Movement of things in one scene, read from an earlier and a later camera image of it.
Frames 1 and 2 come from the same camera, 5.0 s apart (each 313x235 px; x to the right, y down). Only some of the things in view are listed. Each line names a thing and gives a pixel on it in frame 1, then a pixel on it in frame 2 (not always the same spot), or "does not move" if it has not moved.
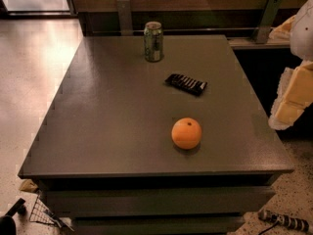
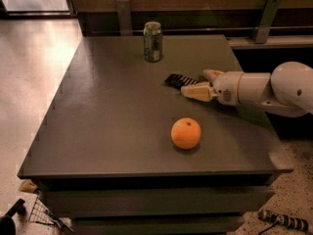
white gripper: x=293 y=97 to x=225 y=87
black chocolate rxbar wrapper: x=187 y=84 does not move
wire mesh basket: x=41 y=214 does not move
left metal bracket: x=125 y=17 does not move
